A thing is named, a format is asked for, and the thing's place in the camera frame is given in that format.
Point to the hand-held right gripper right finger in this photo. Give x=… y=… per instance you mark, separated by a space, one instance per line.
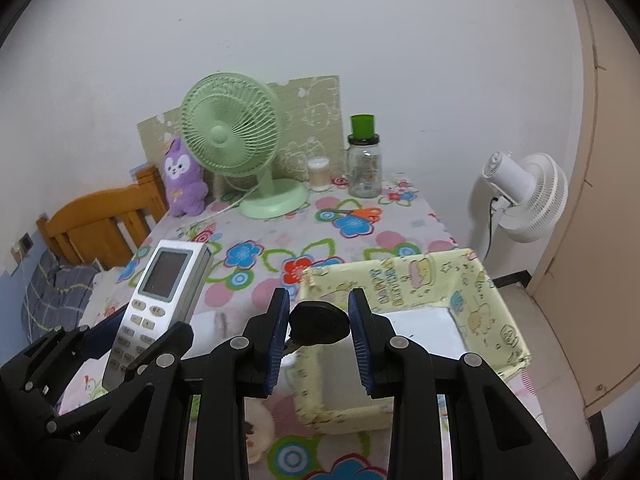
x=358 y=340

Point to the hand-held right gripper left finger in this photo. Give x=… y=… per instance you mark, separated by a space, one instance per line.
x=278 y=340

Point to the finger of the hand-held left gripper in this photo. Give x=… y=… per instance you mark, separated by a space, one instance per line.
x=47 y=430
x=50 y=352

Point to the black car key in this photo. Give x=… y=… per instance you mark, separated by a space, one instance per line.
x=318 y=323

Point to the yellow printed storage box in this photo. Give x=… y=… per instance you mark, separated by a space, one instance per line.
x=480 y=310

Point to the silver remote control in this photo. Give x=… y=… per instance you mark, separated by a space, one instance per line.
x=165 y=280

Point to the grey plaid blanket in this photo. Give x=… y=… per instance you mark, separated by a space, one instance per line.
x=55 y=290

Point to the floral tablecloth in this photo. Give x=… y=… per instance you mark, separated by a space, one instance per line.
x=280 y=240

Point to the wooden chair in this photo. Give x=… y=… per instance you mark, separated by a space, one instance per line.
x=95 y=225

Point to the cotton swab container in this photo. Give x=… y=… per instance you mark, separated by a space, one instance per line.
x=319 y=175

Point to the glass jar with green lid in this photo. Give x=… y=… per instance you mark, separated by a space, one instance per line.
x=364 y=170

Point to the purple plush toy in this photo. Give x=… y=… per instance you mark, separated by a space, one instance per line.
x=183 y=180

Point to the green desk fan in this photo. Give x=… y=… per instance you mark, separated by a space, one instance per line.
x=227 y=132

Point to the white standing fan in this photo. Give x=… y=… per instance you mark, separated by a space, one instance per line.
x=532 y=200

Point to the beige printed cardboard panel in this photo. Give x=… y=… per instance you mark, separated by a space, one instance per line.
x=310 y=110

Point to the beige door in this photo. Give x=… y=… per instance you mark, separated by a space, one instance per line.
x=600 y=210

